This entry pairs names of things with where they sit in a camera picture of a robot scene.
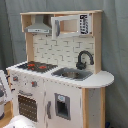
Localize right red oven knob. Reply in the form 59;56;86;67
31;81;37;87

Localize grey ice dispenser panel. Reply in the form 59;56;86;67
55;93;71;120

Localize grey cabinet door handle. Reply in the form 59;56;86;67
47;101;51;119

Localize black stovetop red burners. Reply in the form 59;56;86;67
19;61;56;73

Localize left red oven knob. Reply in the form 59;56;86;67
12;75;19;83

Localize black toy faucet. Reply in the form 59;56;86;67
75;50;95;71

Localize grey range hood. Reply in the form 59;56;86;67
24;15;52;34

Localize red oven knob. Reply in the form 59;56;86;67
31;81;37;87
12;75;19;83

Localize grey toy sink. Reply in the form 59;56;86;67
52;67;92;81

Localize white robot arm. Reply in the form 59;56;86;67
0;70;36;128

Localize wooden toy kitchen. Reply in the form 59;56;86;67
8;10;114;128

